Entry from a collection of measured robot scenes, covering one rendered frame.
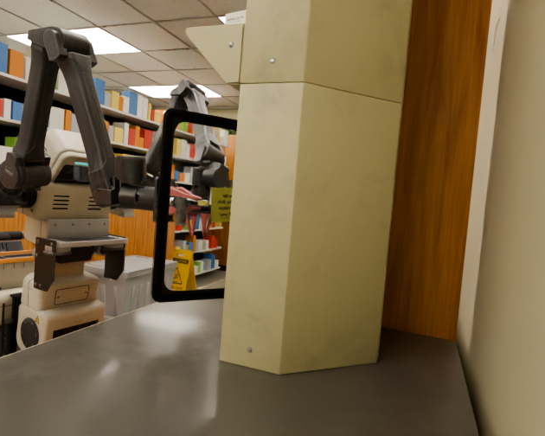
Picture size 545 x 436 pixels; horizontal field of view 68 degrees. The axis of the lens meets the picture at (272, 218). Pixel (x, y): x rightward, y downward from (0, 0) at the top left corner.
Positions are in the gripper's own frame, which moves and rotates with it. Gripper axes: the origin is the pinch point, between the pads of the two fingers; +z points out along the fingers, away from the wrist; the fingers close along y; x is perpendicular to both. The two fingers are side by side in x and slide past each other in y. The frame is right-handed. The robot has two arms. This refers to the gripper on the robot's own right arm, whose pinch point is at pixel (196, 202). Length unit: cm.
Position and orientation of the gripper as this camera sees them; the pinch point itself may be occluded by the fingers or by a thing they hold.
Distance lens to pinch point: 92.5
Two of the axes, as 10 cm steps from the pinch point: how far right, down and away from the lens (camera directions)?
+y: 0.8, -10.0, -0.5
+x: 3.5, -0.2, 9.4
